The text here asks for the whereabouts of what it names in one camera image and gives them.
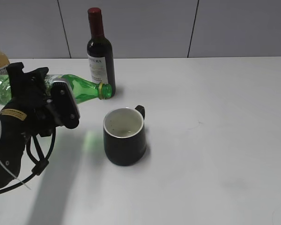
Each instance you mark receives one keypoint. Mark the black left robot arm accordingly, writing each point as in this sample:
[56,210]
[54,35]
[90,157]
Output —
[38,148]

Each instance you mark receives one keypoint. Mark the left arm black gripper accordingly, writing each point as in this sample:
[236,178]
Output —
[28,113]

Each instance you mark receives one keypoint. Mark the green sprite bottle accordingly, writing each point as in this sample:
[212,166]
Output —
[83,90]

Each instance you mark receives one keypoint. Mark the white zip tie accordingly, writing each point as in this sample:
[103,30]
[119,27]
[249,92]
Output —
[12,144]

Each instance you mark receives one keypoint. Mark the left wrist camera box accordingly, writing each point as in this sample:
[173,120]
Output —
[65,103]

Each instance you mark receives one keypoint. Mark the red wine bottle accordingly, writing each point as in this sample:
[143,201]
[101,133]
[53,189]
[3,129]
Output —
[99,51]

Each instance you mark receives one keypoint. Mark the black mug white inside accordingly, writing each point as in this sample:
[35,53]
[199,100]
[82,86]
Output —
[124,135]

